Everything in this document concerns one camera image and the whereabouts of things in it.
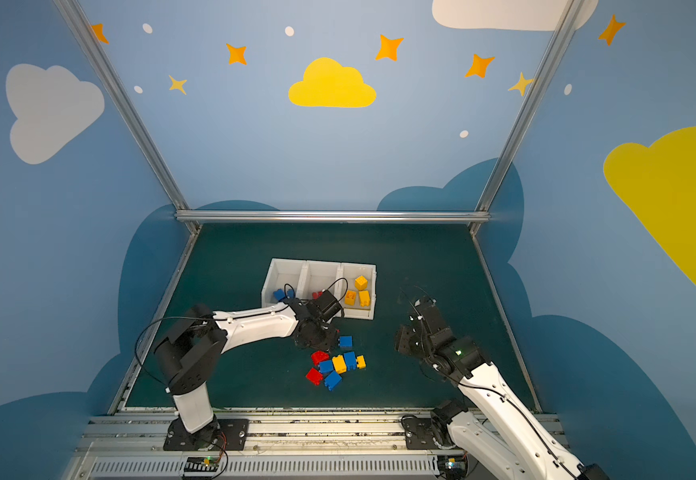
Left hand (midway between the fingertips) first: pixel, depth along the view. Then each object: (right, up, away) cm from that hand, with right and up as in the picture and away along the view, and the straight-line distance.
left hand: (329, 341), depth 90 cm
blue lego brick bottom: (+2, -9, -8) cm, 12 cm away
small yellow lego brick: (+9, -5, -4) cm, 11 cm away
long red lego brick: (-5, +13, +12) cm, 18 cm away
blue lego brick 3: (0, -6, -5) cm, 8 cm away
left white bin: (-17, +20, +15) cm, 30 cm away
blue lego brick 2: (+5, 0, 0) cm, 5 cm away
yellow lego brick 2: (+11, +12, +9) cm, 19 cm away
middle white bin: (-6, +19, +15) cm, 25 cm away
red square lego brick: (-3, -4, -3) cm, 6 cm away
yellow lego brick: (+6, +12, +8) cm, 16 cm away
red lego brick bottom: (-4, -8, -6) cm, 11 cm away
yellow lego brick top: (+10, +17, +11) cm, 23 cm away
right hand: (+21, +6, -11) cm, 25 cm away
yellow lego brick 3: (+3, -5, -5) cm, 8 cm away
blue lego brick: (-18, +13, +12) cm, 25 cm away
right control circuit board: (+32, -26, -16) cm, 45 cm away
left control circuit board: (-31, -26, -17) cm, 43 cm away
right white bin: (+9, +15, +10) cm, 19 cm away
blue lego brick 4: (+7, -5, -4) cm, 9 cm away
